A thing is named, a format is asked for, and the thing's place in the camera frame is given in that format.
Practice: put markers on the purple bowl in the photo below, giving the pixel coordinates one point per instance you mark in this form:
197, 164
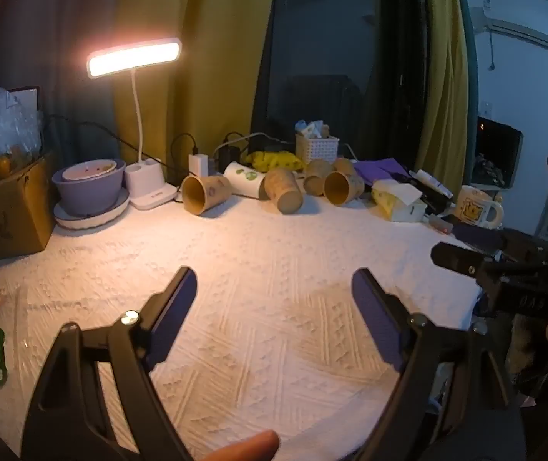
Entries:
89, 194

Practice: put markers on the white air conditioner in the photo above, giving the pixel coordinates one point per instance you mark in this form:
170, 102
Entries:
514, 29

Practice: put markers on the white embossed table cloth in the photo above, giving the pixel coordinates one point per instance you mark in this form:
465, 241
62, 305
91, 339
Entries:
264, 259

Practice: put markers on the purple cloth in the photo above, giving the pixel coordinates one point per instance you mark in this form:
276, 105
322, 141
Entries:
379, 168

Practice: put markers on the person's left hand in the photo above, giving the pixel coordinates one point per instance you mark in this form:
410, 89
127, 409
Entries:
250, 446

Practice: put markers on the brown paper cup with print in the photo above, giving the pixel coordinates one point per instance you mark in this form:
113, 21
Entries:
206, 193

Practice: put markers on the black power adapter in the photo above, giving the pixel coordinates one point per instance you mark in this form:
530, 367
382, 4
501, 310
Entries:
229, 156

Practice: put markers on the white desk lamp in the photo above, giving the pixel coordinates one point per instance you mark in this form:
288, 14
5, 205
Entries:
149, 187

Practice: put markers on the white inner bowl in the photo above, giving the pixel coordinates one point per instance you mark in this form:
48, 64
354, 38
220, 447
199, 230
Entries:
86, 170

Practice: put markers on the person's right hand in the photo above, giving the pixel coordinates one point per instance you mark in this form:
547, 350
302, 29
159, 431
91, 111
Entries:
533, 345

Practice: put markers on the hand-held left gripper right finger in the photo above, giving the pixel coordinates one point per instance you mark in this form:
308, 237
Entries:
375, 317

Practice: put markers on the white tube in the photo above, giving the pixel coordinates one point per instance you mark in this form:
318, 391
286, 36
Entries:
430, 181

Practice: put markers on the yellow curtain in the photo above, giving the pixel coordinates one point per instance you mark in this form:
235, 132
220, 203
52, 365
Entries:
447, 81
206, 33

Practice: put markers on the dark window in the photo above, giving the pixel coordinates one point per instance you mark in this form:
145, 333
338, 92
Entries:
341, 48

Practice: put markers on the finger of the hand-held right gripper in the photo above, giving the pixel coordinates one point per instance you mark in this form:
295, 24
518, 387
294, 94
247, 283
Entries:
456, 258
478, 239

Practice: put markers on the small packets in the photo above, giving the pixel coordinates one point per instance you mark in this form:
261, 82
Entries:
310, 128

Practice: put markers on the black box appliance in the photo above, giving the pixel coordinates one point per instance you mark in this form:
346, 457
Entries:
497, 149

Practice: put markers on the white printed mug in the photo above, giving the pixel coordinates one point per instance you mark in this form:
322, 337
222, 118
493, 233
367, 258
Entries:
473, 206

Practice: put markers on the white charger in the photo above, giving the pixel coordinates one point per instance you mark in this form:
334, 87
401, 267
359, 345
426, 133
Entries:
199, 164

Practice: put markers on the yellow cloth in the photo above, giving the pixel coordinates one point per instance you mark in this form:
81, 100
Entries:
274, 161

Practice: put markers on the white plate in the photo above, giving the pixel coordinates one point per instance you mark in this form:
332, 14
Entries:
110, 213

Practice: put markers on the white paper cup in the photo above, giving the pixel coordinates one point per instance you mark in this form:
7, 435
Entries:
245, 180

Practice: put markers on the cardboard box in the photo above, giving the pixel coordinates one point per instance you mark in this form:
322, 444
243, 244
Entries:
10, 216

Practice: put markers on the yellow and white tissue box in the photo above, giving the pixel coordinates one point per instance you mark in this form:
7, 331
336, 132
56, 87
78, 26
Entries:
396, 201

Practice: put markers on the white plastic basket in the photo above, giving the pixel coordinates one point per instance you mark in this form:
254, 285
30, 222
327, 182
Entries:
317, 149

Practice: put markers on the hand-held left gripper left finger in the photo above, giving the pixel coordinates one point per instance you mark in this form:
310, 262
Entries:
173, 317

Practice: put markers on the grey curtain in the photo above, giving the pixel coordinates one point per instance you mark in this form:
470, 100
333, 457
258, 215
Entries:
53, 33

